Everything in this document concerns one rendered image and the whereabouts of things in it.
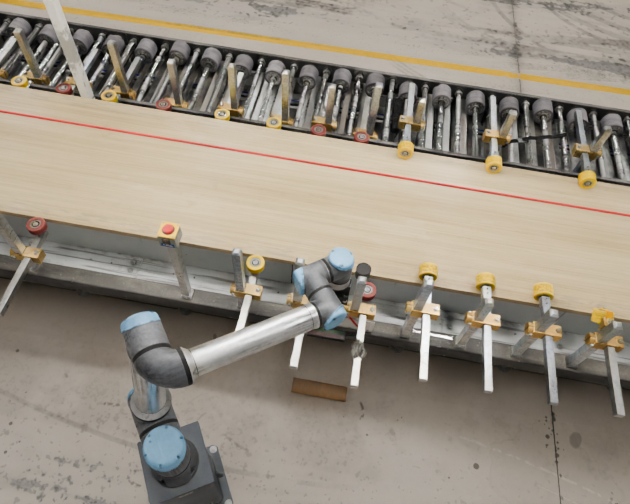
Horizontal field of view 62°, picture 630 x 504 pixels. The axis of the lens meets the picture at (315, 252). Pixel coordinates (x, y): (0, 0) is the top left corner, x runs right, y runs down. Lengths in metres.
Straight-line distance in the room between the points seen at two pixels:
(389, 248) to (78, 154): 1.58
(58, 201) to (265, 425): 1.53
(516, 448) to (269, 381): 1.38
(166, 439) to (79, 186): 1.27
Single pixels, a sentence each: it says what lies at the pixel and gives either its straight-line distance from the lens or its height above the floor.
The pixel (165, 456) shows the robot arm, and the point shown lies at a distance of 2.11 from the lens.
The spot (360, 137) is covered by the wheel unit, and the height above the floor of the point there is 0.91.
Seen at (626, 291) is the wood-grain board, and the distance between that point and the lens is 2.74.
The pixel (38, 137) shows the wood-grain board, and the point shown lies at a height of 0.90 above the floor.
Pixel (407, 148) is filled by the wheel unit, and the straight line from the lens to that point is 2.73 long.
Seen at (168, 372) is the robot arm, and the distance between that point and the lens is 1.58.
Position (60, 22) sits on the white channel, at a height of 1.34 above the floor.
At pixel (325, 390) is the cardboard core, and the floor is 0.08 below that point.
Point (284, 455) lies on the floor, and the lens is 2.95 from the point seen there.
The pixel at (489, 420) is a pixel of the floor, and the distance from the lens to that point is 3.21.
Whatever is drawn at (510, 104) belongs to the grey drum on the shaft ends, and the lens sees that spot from 3.37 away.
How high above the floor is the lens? 2.89
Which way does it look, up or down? 57 degrees down
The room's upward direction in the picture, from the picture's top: 6 degrees clockwise
